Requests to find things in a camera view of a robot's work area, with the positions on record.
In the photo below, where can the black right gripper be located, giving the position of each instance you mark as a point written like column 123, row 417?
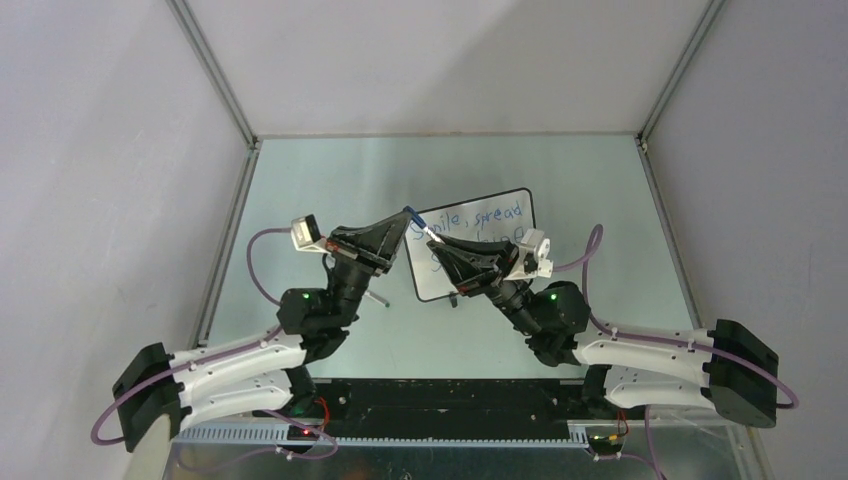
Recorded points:
column 473, row 273

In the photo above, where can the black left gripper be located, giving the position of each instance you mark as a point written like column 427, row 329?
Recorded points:
column 376, row 249

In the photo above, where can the small black framed whiteboard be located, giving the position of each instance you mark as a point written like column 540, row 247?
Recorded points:
column 504, row 216

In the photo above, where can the blue marker cap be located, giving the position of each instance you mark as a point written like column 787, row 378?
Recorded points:
column 415, row 217

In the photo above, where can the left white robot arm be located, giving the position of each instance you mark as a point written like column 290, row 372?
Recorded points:
column 266, row 371

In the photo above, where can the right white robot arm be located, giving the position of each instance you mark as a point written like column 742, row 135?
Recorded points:
column 726, row 369

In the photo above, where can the green capped whiteboard marker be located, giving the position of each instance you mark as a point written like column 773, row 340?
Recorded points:
column 378, row 299

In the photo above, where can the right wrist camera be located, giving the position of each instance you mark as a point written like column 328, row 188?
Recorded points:
column 532, row 260

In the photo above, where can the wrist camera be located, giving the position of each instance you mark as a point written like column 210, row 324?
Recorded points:
column 532, row 260
column 306, row 236

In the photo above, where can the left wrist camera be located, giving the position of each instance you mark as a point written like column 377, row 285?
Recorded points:
column 306, row 236

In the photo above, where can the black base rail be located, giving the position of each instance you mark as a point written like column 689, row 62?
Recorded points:
column 440, row 409

